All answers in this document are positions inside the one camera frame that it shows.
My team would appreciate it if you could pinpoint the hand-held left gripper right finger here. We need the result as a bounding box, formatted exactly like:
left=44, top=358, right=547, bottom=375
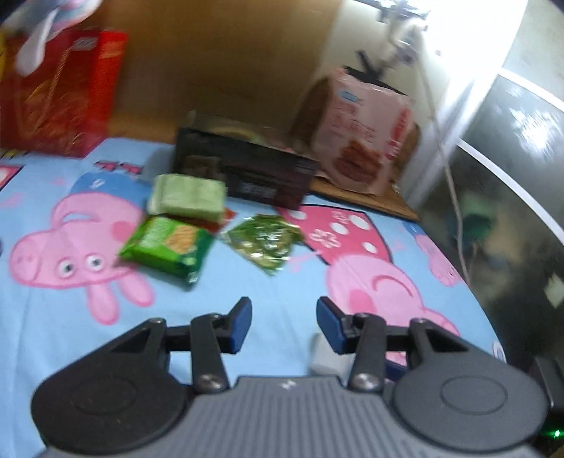
left=316, top=296, right=470, bottom=392

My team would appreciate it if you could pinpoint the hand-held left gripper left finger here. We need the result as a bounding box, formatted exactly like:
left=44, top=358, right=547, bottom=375
left=106, top=296, right=253, bottom=395

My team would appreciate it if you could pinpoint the small jelly cup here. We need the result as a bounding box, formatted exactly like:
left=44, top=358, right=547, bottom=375
left=308, top=335, right=353, bottom=375

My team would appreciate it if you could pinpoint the dark green crinkled snack packet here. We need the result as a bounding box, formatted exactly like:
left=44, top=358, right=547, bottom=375
left=222, top=213, right=305, bottom=276

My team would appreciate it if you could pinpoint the green biscuit packet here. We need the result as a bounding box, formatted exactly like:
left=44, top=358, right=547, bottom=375
left=119, top=216, right=216, bottom=287

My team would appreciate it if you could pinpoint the red snack packet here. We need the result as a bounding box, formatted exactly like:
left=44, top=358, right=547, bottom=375
left=185, top=207, right=236, bottom=234

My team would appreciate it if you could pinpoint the light green snack packet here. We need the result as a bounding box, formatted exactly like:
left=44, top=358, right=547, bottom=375
left=147, top=173, right=227, bottom=222

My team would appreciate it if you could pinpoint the black cardboard box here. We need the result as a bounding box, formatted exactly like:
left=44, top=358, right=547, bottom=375
left=174, top=112, right=320, bottom=210

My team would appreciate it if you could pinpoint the blue cartoon pig bedsheet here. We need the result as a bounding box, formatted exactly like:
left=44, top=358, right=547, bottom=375
left=0, top=136, right=512, bottom=458

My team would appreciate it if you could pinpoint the large pink snack bag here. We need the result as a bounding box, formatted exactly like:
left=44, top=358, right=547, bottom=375
left=315, top=66, right=417, bottom=194

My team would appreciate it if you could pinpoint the frosted glass door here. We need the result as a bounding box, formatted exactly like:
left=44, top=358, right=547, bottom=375
left=410, top=0, right=564, bottom=375

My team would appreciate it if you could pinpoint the wooden board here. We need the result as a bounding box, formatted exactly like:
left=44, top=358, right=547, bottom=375
left=101, top=0, right=349, bottom=146

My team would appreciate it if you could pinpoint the red gift box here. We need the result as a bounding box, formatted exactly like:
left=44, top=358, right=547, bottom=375
left=0, top=30, right=129, bottom=158

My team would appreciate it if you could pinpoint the pink blue plush toy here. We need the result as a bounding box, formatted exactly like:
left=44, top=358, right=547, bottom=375
left=0, top=0, right=104, bottom=73

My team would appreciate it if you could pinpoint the white cable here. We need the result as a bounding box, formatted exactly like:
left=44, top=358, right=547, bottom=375
left=414, top=26, right=474, bottom=283

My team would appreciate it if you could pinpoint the black wall bracket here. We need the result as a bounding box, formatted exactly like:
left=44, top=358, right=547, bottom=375
left=355, top=50, right=410, bottom=95

